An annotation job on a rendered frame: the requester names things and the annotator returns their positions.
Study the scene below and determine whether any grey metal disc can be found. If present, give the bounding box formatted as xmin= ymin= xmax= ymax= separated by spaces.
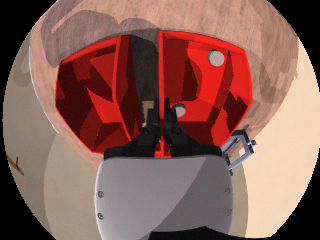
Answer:
xmin=207 ymin=49 xmax=225 ymax=67

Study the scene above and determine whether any dark grey disc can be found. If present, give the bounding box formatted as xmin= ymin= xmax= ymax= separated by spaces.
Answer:
xmin=172 ymin=103 xmax=186 ymax=117

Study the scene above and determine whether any red bin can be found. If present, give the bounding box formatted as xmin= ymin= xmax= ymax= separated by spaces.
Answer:
xmin=155 ymin=142 xmax=161 ymax=157
xmin=55 ymin=34 xmax=143 ymax=154
xmin=159 ymin=31 xmax=253 ymax=157

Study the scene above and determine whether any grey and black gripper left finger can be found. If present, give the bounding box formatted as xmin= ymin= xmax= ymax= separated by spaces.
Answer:
xmin=104 ymin=98 xmax=161 ymax=160

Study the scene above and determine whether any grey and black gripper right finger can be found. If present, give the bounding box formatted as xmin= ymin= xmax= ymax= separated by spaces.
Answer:
xmin=164 ymin=98 xmax=222 ymax=157

